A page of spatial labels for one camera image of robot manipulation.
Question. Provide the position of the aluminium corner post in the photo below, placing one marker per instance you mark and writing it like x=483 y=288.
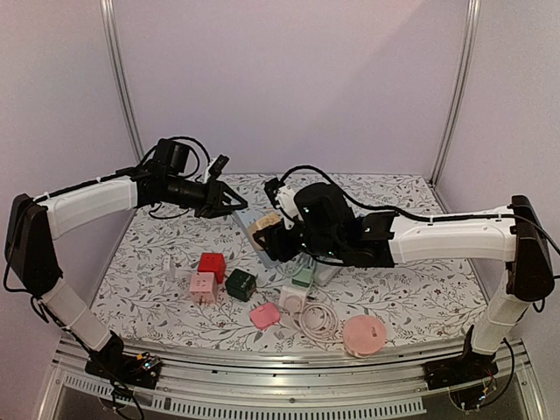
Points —
x=465 y=60
x=115 y=55

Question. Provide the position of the left aluminium corner post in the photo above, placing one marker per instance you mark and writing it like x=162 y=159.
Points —
x=115 y=55

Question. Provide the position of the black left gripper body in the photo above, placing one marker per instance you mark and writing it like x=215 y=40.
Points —
x=209 y=202

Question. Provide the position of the right aluminium corner post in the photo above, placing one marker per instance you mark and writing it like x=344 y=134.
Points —
x=465 y=60

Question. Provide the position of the aluminium front rail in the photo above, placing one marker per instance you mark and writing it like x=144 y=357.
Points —
x=205 y=384

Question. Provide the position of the white plug block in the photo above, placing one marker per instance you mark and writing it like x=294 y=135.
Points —
x=292 y=298

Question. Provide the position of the dark green cube socket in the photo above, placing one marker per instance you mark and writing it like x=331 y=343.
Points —
x=241 y=285

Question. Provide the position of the floral table cloth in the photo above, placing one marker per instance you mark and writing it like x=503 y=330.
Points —
x=144 y=294

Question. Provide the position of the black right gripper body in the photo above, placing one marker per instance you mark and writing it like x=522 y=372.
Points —
x=277 y=241

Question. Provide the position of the red cube socket adapter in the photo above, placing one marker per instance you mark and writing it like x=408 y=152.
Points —
x=213 y=263

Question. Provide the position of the pink plug adapter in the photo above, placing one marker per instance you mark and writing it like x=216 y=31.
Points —
x=265 y=315

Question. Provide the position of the yellow cube socket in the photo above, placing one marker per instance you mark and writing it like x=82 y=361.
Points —
x=263 y=222

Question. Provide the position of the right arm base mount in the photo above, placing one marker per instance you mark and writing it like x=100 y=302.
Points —
x=467 y=367

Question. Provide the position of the light pink cube socket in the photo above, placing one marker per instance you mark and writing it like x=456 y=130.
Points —
x=203 y=288

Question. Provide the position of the green beige socket adapter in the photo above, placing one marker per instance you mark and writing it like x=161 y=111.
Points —
x=304 y=277

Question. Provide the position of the white colourful power strip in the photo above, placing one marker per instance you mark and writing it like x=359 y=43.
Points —
x=324 y=273

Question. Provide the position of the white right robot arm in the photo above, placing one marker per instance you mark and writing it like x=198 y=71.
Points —
x=511 y=234

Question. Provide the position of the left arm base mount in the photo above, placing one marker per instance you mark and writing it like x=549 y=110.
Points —
x=124 y=361

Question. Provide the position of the pink round cable reel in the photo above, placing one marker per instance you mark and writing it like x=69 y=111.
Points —
x=363 y=336

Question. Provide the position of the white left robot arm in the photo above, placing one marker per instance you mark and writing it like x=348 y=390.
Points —
x=37 y=222

